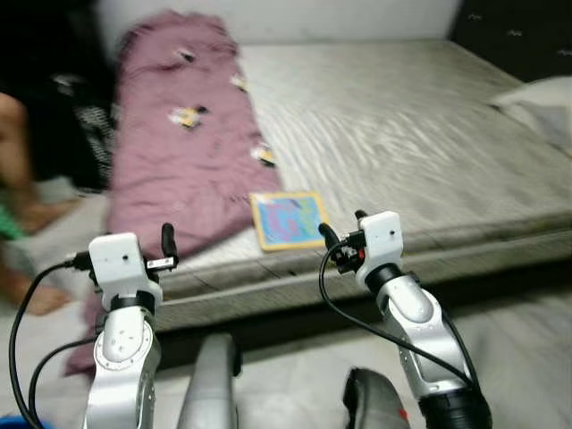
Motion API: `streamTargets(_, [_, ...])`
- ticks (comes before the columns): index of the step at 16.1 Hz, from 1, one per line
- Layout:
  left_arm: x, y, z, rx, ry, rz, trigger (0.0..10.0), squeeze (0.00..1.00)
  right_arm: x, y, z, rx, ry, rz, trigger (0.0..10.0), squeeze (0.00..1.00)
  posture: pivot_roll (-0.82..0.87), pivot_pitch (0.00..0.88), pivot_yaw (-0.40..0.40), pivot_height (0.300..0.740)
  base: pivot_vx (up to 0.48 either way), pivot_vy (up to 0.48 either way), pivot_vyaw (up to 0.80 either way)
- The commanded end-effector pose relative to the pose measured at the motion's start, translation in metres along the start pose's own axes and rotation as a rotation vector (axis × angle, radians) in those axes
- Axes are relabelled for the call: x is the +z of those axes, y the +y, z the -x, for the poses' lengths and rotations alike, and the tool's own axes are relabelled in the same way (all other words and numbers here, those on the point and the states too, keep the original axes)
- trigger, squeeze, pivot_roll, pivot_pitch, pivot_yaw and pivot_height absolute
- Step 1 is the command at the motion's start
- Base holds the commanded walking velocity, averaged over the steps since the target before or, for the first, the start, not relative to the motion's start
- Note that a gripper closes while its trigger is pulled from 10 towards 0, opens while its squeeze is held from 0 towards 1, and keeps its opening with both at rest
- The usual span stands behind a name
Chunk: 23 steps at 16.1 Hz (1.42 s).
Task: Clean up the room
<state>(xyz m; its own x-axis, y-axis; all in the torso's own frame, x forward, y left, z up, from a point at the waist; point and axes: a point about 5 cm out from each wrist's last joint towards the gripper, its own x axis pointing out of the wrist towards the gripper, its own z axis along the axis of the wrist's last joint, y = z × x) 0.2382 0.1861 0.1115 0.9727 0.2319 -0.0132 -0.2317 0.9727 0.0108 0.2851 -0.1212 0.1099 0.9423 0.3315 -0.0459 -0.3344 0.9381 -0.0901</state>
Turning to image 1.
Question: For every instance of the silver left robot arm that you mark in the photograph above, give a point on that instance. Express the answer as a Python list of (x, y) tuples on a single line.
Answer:
[(125, 357)]

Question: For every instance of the grey quilted mattress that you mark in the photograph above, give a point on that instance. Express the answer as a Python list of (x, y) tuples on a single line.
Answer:
[(384, 134)]

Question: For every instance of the black printed cloth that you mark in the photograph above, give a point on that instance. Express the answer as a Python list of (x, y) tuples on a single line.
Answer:
[(63, 54)]

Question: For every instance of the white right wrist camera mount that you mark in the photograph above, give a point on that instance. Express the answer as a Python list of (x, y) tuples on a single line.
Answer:
[(380, 241)]

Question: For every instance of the grey right robot leg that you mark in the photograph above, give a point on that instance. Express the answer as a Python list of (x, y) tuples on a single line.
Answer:
[(375, 402)]

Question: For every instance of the grey robot leg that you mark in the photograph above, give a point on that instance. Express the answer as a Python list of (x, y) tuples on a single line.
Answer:
[(375, 402), (210, 384)]

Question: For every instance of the maroon cartoon print blanket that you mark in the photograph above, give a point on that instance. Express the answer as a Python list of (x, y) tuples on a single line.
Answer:
[(179, 161)]

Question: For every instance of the black tufted headboard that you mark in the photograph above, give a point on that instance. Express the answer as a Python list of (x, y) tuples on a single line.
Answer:
[(518, 36)]

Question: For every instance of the white pillow with green print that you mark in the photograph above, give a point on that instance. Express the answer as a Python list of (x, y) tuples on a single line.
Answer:
[(541, 107)]

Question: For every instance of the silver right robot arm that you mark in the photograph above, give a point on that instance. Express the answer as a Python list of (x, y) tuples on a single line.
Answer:
[(407, 308)]

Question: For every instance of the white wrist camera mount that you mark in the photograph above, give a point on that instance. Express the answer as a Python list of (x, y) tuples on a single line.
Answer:
[(121, 264), (380, 241)]

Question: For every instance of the grey left robot leg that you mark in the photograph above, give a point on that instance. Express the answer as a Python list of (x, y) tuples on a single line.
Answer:
[(210, 384)]

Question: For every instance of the person's green garment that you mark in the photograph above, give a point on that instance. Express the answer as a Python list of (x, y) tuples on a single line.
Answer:
[(9, 223)]

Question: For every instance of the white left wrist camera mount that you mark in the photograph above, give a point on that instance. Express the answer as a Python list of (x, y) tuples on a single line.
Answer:
[(121, 264)]

